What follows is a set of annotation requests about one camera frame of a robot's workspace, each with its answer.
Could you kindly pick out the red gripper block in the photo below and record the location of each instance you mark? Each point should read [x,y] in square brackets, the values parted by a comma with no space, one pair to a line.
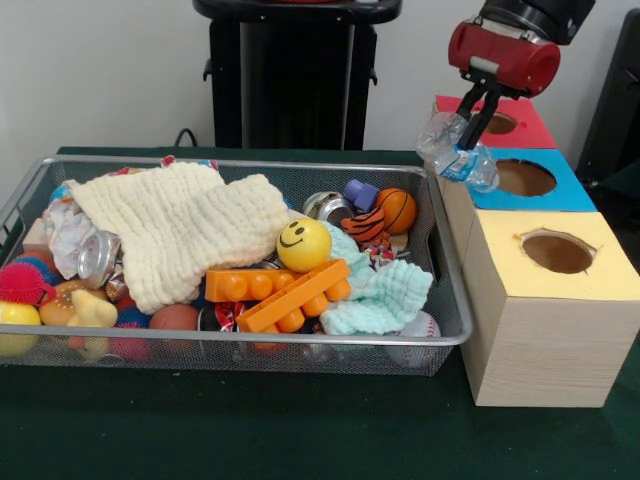
[515,55]

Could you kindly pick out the crushed clear plastic bottle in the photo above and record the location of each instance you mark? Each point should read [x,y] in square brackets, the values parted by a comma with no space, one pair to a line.
[447,160]

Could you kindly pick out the cream knitted cloth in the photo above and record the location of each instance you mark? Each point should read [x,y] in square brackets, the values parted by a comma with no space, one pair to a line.
[170,225]

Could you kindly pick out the wooden box with three holes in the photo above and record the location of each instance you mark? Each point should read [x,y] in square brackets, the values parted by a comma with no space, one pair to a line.
[540,350]

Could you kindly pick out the small orange basketball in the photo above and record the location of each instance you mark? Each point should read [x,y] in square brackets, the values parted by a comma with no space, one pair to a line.
[399,211]

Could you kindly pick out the purple toy block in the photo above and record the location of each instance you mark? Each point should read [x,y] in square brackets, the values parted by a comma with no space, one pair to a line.
[361,194]

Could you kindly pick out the black upright panel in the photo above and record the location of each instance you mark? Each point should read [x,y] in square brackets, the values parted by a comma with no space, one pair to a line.
[620,100]

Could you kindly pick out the orange tiger striped toy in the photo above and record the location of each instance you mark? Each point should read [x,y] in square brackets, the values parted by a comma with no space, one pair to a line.
[367,225]

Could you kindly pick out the dented silver can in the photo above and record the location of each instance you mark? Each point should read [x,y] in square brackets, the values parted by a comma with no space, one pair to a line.
[330,206]

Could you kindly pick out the light blue knitted cloth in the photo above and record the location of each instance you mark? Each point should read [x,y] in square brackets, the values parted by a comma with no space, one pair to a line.
[380,300]

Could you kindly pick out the yellow smiley ball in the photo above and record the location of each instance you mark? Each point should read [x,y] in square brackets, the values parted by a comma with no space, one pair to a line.
[304,245]

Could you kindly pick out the white baseball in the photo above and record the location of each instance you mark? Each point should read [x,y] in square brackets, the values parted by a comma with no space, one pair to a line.
[422,330]

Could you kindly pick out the orange toy building brick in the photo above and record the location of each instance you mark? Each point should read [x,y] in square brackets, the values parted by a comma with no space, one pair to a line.
[280,295]

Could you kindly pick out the dark green table cloth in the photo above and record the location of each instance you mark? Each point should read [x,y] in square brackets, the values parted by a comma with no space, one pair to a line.
[250,430]

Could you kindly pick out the crushed silver can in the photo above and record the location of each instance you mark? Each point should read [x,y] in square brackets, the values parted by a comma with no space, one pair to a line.
[97,260]

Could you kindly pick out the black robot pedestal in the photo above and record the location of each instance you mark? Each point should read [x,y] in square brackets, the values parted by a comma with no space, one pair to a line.
[295,75]

